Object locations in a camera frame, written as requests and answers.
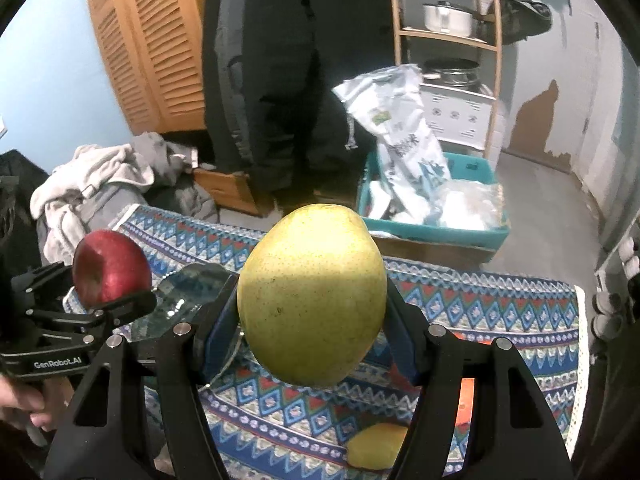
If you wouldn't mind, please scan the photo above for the cardboard box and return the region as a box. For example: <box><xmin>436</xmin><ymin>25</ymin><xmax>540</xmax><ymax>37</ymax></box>
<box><xmin>369</xmin><ymin>231</ymin><xmax>497</xmax><ymax>272</ymax></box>

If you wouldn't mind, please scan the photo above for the metal pot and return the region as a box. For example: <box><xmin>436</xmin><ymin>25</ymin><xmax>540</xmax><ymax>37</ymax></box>
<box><xmin>421</xmin><ymin>1</ymin><xmax>497</xmax><ymax>39</ymax></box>

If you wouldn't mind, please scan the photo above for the egg tray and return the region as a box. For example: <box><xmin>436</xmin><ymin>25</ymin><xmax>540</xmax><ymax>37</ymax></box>
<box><xmin>591</xmin><ymin>236</ymin><xmax>640</xmax><ymax>342</ymax></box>

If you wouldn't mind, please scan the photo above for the teal plastic bin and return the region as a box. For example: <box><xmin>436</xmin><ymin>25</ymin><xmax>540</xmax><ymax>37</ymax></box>
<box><xmin>356</xmin><ymin>151</ymin><xmax>512</xmax><ymax>249</ymax></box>

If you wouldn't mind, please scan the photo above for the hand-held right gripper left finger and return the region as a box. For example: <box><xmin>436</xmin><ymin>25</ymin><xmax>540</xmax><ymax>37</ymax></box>
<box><xmin>44</xmin><ymin>272</ymin><xmax>246</xmax><ymax>480</ymax></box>

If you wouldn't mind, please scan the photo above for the clear plastic bag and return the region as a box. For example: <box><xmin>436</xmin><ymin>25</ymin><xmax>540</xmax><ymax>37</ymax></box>
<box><xmin>439</xmin><ymin>179</ymin><xmax>505</xmax><ymax>232</ymax></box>

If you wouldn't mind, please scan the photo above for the large yellow-green pear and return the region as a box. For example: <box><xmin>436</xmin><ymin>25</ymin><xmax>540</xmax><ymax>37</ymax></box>
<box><xmin>236</xmin><ymin>204</ymin><xmax>388</xmax><ymax>388</ymax></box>

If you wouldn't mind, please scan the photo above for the person's left hand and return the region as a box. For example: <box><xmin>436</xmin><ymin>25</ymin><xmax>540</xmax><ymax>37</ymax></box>
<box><xmin>0</xmin><ymin>375</ymin><xmax>73</xmax><ymax>433</ymax></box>

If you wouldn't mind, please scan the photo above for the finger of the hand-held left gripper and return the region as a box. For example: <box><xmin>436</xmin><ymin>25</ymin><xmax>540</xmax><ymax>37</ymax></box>
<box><xmin>10</xmin><ymin>265</ymin><xmax>77</xmax><ymax>311</ymax></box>
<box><xmin>62</xmin><ymin>290</ymin><xmax>159</xmax><ymax>330</ymax></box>

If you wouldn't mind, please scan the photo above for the wooden louvered cabinet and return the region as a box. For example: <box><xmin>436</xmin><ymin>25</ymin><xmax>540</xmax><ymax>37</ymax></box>
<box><xmin>82</xmin><ymin>0</ymin><xmax>226</xmax><ymax>136</ymax></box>

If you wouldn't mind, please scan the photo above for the blue patterned tablecloth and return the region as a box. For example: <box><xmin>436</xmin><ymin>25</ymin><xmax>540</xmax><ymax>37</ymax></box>
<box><xmin>62</xmin><ymin>204</ymin><xmax>587</xmax><ymax>480</ymax></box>

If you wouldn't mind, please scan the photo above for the pile of grey clothes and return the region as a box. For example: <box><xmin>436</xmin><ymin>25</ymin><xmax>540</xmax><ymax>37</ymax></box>
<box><xmin>30</xmin><ymin>131</ymin><xmax>221</xmax><ymax>267</ymax></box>

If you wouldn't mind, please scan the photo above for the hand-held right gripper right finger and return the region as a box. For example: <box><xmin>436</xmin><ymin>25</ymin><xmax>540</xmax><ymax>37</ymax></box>
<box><xmin>382</xmin><ymin>280</ymin><xmax>576</xmax><ymax>480</ymax></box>

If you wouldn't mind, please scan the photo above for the red apple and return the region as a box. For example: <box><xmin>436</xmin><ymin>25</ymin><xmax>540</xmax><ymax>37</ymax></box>
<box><xmin>72</xmin><ymin>229</ymin><xmax>153</xmax><ymax>308</ymax></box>

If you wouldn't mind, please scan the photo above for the dark hanging jacket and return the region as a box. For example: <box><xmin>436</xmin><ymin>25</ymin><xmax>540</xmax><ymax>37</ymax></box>
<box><xmin>200</xmin><ymin>0</ymin><xmax>397</xmax><ymax>198</ymax></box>

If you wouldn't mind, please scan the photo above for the small yellow pear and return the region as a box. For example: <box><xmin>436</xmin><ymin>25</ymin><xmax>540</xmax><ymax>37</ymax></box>
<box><xmin>346</xmin><ymin>422</ymin><xmax>410</xmax><ymax>471</ymax></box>

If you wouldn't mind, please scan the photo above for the white box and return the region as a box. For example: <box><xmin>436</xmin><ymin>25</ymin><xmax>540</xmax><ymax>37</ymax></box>
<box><xmin>419</xmin><ymin>81</ymin><xmax>497</xmax><ymax>152</ymax></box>

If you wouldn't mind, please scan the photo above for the dark cloth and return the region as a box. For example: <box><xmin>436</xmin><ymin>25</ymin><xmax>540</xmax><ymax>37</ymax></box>
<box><xmin>0</xmin><ymin>149</ymin><xmax>53</xmax><ymax>281</ymax></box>

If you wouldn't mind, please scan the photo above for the wooden shelf rack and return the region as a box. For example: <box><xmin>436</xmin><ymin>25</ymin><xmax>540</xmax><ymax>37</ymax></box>
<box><xmin>386</xmin><ymin>0</ymin><xmax>504</xmax><ymax>162</ymax></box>

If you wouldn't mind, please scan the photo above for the orange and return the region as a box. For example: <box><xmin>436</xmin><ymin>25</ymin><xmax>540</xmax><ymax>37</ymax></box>
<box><xmin>457</xmin><ymin>377</ymin><xmax>475</xmax><ymax>427</ymax></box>

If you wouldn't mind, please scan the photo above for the wooden drawer box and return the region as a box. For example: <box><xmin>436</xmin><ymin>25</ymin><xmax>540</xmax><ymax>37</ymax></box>
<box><xmin>192</xmin><ymin>166</ymin><xmax>277</xmax><ymax>219</ymax></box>

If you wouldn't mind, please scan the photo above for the dark bowl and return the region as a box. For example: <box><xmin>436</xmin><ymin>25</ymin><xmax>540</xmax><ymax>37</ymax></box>
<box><xmin>502</xmin><ymin>0</ymin><xmax>554</xmax><ymax>45</ymax></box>

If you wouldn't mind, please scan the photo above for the dark green scalloped plate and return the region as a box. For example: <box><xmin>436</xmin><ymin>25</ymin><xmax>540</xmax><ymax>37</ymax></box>
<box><xmin>117</xmin><ymin>265</ymin><xmax>243</xmax><ymax>386</ymax></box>

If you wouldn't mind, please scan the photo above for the white printed plastic bag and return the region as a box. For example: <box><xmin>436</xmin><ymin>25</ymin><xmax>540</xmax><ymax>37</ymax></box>
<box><xmin>331</xmin><ymin>64</ymin><xmax>452</xmax><ymax>223</ymax></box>

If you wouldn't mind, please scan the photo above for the round steel container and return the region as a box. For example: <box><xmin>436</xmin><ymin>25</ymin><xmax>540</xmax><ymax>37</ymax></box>
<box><xmin>422</xmin><ymin>58</ymin><xmax>482</xmax><ymax>89</ymax></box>

